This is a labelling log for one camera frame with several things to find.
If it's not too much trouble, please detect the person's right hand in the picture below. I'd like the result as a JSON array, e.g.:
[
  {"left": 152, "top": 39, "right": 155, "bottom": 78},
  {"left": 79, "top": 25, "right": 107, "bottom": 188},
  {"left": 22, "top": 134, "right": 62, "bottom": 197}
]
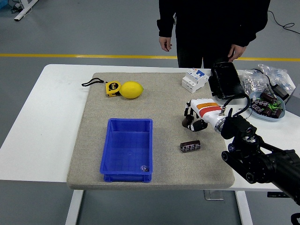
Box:
[{"left": 158, "top": 36, "right": 173, "bottom": 53}]

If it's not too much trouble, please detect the yellow lemon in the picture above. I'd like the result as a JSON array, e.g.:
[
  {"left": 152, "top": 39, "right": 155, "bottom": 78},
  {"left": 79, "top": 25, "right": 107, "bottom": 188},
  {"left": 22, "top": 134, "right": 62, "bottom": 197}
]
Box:
[{"left": 120, "top": 81, "right": 144, "bottom": 99}]

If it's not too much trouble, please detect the clear bag of blue parts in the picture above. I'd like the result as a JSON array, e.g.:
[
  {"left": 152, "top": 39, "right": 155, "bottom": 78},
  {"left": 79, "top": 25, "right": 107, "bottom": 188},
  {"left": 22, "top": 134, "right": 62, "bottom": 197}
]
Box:
[{"left": 257, "top": 63, "right": 295, "bottom": 94}]

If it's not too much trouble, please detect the white table leg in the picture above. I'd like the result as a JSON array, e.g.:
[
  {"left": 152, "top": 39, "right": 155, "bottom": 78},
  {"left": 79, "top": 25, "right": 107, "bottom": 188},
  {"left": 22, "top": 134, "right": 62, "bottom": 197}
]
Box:
[
  {"left": 65, "top": 189, "right": 84, "bottom": 225},
  {"left": 235, "top": 191, "right": 254, "bottom": 225}
]

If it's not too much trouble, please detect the yellow tape measure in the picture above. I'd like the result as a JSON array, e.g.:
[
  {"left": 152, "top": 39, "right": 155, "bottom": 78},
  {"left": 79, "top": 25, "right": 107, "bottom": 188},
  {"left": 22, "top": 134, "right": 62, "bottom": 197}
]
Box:
[{"left": 81, "top": 79, "right": 122, "bottom": 98}]

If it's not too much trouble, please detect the person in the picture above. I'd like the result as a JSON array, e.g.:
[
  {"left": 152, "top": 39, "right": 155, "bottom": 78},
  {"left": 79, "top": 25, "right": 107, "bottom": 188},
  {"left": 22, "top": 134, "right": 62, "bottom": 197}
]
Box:
[{"left": 156, "top": 0, "right": 271, "bottom": 69}]

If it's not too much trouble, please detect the black floor cable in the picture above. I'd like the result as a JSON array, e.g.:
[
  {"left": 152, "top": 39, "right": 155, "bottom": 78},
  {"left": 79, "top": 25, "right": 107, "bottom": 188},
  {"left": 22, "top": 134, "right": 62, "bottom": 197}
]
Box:
[{"left": 267, "top": 9, "right": 300, "bottom": 35}]

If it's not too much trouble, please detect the metal table bracket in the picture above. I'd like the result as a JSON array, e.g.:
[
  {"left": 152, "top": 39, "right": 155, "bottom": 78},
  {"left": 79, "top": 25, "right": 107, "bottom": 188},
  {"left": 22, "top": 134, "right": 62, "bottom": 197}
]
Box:
[{"left": 203, "top": 190, "right": 225, "bottom": 201}]

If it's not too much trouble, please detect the white circuit breaker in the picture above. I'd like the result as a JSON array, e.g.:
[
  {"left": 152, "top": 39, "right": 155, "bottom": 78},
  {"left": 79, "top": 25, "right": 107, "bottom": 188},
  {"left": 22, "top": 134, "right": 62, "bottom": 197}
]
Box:
[{"left": 181, "top": 67, "right": 210, "bottom": 94}]

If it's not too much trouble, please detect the black power adapter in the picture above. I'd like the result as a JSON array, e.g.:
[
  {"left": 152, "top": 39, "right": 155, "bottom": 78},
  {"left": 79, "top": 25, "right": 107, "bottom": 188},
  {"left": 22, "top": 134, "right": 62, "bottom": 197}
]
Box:
[{"left": 273, "top": 84, "right": 290, "bottom": 101}]

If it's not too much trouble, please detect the white and black robot right hand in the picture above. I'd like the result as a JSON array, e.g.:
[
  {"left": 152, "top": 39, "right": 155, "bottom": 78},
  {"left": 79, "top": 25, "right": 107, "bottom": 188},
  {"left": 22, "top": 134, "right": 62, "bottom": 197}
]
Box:
[{"left": 183, "top": 98, "right": 225, "bottom": 132}]

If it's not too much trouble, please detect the black wrapped device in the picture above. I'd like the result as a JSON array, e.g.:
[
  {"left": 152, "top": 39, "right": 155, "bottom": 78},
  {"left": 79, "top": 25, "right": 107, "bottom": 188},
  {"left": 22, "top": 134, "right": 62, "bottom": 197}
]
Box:
[{"left": 208, "top": 61, "right": 246, "bottom": 100}]

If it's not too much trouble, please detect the person's left hand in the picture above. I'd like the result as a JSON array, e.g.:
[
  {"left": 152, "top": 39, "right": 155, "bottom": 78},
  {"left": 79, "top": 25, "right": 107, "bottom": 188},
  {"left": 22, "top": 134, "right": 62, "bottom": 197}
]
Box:
[{"left": 227, "top": 44, "right": 247, "bottom": 62}]

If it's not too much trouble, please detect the white floor frame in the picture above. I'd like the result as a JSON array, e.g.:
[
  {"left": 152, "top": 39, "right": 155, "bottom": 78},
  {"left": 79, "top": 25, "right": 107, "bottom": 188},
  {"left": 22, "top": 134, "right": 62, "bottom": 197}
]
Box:
[{"left": 13, "top": 0, "right": 39, "bottom": 22}]

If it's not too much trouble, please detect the clear bag of washers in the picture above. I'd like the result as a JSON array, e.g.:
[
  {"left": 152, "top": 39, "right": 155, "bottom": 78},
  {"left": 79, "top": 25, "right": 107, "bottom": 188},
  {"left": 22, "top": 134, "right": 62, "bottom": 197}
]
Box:
[{"left": 240, "top": 68, "right": 270, "bottom": 99}]

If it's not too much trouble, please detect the grey-brown mat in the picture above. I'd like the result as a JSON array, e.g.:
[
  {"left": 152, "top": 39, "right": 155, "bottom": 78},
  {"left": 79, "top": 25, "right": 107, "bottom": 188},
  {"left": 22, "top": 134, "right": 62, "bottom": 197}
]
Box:
[{"left": 66, "top": 72, "right": 235, "bottom": 191}]

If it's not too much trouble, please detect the blue plastic box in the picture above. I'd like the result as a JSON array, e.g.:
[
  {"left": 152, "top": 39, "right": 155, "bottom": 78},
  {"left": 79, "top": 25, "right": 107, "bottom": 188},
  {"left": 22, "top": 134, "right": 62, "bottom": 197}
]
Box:
[{"left": 100, "top": 118, "right": 154, "bottom": 183}]

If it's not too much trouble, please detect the light blue bowl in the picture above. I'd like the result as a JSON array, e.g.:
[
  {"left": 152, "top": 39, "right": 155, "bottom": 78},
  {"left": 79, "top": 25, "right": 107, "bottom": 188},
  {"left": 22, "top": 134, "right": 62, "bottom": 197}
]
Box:
[{"left": 248, "top": 90, "right": 286, "bottom": 122}]

